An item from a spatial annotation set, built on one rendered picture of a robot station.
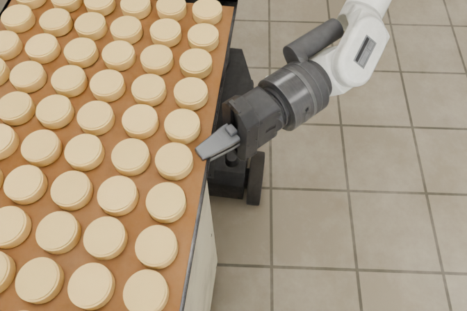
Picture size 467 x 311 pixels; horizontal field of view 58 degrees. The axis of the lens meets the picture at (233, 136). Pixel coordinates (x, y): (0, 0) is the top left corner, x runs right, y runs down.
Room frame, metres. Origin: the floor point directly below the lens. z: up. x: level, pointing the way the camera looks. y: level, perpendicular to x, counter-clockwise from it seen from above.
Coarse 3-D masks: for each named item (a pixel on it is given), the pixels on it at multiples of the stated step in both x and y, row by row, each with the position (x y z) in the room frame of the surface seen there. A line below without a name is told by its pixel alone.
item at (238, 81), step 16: (240, 64) 1.13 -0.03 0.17; (224, 80) 1.05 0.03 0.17; (240, 80) 1.05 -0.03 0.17; (224, 96) 0.97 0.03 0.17; (224, 160) 0.66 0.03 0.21; (240, 160) 0.66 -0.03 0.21; (208, 176) 0.61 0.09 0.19; (224, 176) 0.61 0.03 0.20; (240, 176) 0.61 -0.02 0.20; (208, 192) 0.59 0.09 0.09; (224, 192) 0.59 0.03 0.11; (240, 192) 0.58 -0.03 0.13
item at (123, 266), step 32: (32, 32) 0.50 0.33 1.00; (224, 32) 0.50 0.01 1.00; (64, 64) 0.43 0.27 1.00; (96, 64) 0.43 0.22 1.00; (0, 96) 0.37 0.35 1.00; (32, 96) 0.37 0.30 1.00; (128, 96) 0.37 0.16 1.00; (32, 128) 0.31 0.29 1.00; (64, 128) 0.31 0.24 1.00; (160, 128) 0.31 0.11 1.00; (0, 160) 0.26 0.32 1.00; (64, 160) 0.26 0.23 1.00; (0, 192) 0.22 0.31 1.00; (96, 192) 0.22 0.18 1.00; (192, 192) 0.22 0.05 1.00; (32, 224) 0.17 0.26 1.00; (128, 224) 0.17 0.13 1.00; (160, 224) 0.17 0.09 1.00; (192, 224) 0.17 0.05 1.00; (32, 256) 0.13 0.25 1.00; (64, 256) 0.13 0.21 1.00; (128, 256) 0.13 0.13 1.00; (64, 288) 0.09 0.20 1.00
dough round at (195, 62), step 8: (184, 56) 0.43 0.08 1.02; (192, 56) 0.43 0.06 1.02; (200, 56) 0.43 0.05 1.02; (208, 56) 0.43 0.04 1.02; (184, 64) 0.42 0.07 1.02; (192, 64) 0.42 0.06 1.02; (200, 64) 0.42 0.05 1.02; (208, 64) 0.42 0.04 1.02; (184, 72) 0.41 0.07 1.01; (192, 72) 0.40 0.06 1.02; (200, 72) 0.40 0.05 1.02; (208, 72) 0.41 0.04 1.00
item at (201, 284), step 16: (208, 208) 0.33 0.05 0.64; (208, 224) 0.31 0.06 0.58; (208, 240) 0.29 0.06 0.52; (208, 256) 0.27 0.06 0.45; (192, 272) 0.17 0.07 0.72; (208, 272) 0.25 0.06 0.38; (192, 288) 0.15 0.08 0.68; (208, 288) 0.22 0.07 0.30; (192, 304) 0.13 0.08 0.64; (208, 304) 0.19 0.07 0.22
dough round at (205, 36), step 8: (200, 24) 0.50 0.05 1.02; (208, 24) 0.50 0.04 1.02; (192, 32) 0.48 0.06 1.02; (200, 32) 0.48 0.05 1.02; (208, 32) 0.48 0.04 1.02; (216, 32) 0.48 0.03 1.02; (192, 40) 0.46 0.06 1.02; (200, 40) 0.46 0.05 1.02; (208, 40) 0.46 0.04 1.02; (216, 40) 0.47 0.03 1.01; (192, 48) 0.46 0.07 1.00; (200, 48) 0.46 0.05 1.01; (208, 48) 0.46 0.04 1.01
